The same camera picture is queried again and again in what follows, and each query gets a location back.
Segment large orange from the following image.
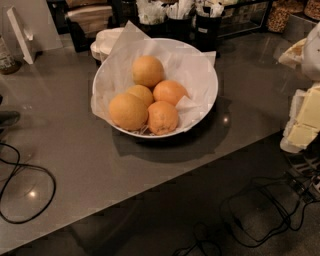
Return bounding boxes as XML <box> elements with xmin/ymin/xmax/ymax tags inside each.
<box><xmin>108</xmin><ymin>93</ymin><xmax>148</xmax><ymax>131</ymax></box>

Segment white sign stand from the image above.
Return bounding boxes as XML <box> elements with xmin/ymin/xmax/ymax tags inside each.
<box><xmin>7</xmin><ymin>6</ymin><xmax>36</xmax><ymax>64</ymax></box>

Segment black cup with napkins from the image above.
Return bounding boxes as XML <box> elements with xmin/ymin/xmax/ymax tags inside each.
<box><xmin>136</xmin><ymin>0</ymin><xmax>166</xmax><ymax>37</ymax></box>

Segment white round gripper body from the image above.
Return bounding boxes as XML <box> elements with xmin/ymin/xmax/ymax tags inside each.
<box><xmin>301</xmin><ymin>22</ymin><xmax>320</xmax><ymax>81</ymax></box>

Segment white paper liner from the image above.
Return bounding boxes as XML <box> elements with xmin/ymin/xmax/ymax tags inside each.
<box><xmin>90</xmin><ymin>20</ymin><xmax>218</xmax><ymax>134</ymax></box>

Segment glass bottle with label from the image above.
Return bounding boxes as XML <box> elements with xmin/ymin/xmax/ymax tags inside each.
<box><xmin>0</xmin><ymin>35</ymin><xmax>21</xmax><ymax>75</ymax></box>

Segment stack of white plates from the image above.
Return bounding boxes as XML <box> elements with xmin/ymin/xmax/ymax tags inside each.
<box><xmin>90</xmin><ymin>28</ymin><xmax>123</xmax><ymax>62</ymax></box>

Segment black cup with packets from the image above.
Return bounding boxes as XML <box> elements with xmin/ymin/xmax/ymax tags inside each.
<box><xmin>165</xmin><ymin>0</ymin><xmax>196</xmax><ymax>43</ymax></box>

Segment black cables on floor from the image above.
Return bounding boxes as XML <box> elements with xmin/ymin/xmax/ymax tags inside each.
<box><xmin>171</xmin><ymin>175</ymin><xmax>320</xmax><ymax>256</ymax></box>

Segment black cup with sachets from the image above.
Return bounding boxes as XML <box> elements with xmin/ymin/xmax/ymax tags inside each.
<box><xmin>195</xmin><ymin>0</ymin><xmax>224</xmax><ymax>52</ymax></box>

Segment dark object at left edge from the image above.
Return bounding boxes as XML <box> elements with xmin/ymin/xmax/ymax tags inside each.
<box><xmin>0</xmin><ymin>111</ymin><xmax>20</xmax><ymax>129</ymax></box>

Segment white bowl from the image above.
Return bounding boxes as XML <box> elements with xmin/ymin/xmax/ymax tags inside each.
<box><xmin>91</xmin><ymin>37</ymin><xmax>220</xmax><ymax>140</ymax></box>

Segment power strip on floor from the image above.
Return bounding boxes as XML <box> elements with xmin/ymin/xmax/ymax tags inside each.
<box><xmin>286</xmin><ymin>172</ymin><xmax>320</xmax><ymax>204</ymax></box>

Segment black cable on table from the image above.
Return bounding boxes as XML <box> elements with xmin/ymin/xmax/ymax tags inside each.
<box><xmin>0</xmin><ymin>142</ymin><xmax>57</xmax><ymax>225</ymax></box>

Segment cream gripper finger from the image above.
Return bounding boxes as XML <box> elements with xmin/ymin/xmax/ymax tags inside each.
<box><xmin>280</xmin><ymin>85</ymin><xmax>320</xmax><ymax>153</ymax></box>
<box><xmin>278</xmin><ymin>38</ymin><xmax>306</xmax><ymax>69</ymax></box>

